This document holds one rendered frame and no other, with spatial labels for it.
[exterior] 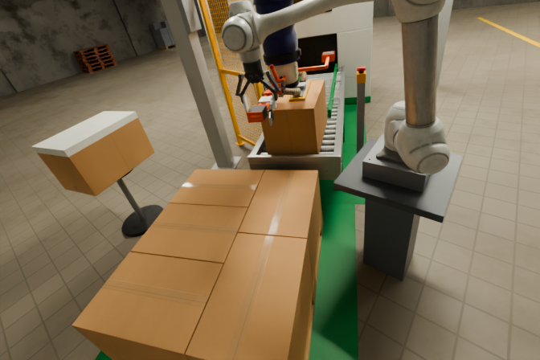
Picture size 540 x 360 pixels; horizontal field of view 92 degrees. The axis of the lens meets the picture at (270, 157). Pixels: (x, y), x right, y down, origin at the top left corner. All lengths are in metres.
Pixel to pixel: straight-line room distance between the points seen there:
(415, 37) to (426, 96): 0.21
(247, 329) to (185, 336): 0.26
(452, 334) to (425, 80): 1.35
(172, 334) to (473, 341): 1.47
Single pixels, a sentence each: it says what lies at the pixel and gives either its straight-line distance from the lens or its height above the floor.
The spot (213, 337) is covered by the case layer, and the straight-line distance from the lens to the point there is 1.27.
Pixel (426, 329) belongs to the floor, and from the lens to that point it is 1.87.
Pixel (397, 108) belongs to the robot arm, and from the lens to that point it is 1.30.
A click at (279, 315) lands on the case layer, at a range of 1.24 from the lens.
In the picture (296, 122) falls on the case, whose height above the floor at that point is 0.85.
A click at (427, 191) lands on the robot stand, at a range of 1.42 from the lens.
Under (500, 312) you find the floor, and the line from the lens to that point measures 2.05.
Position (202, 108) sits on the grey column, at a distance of 2.81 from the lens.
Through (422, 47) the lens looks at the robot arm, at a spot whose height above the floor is 1.42.
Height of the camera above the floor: 1.65
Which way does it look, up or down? 32 degrees down
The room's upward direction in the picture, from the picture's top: 12 degrees counter-clockwise
